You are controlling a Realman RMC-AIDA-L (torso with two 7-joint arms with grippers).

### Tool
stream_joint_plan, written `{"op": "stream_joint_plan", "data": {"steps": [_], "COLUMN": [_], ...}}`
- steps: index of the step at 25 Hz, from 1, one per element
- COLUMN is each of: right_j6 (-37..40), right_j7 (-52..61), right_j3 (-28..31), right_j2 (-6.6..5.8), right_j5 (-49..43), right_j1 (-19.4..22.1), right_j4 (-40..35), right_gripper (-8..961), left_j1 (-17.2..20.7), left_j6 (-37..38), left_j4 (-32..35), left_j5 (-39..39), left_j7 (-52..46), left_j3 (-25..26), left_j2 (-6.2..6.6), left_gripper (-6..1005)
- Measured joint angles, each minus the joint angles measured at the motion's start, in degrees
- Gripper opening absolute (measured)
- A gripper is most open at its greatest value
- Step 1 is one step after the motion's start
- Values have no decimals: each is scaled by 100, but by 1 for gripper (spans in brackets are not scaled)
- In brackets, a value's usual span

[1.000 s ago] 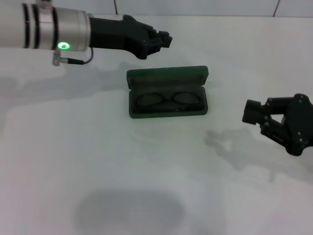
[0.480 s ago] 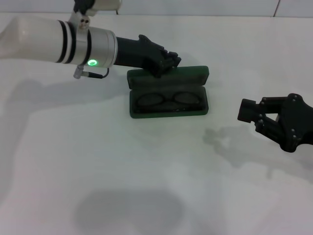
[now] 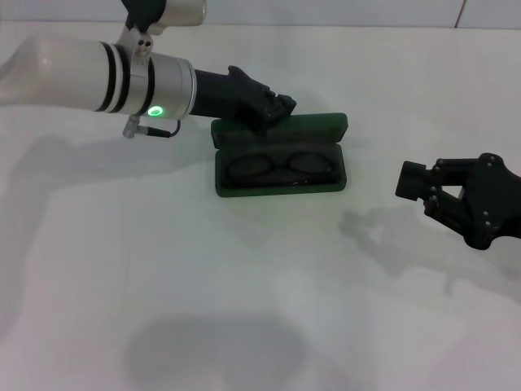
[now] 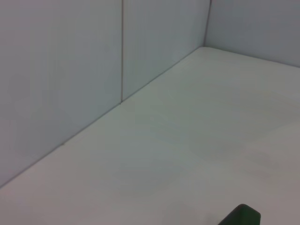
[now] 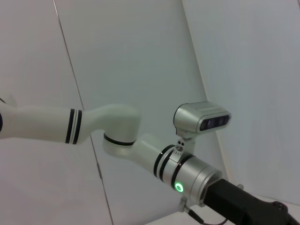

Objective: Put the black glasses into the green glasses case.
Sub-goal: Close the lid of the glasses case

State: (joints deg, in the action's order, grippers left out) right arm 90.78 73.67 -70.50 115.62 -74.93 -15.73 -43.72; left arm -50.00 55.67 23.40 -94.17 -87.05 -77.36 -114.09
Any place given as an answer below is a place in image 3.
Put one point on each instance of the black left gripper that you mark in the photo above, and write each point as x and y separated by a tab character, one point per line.
228	97

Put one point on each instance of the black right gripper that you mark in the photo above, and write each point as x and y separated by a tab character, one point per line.
492	203

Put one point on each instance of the green glasses case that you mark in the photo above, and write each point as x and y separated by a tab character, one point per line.
317	126

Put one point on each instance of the black glasses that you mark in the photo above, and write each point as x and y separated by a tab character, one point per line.
281	165

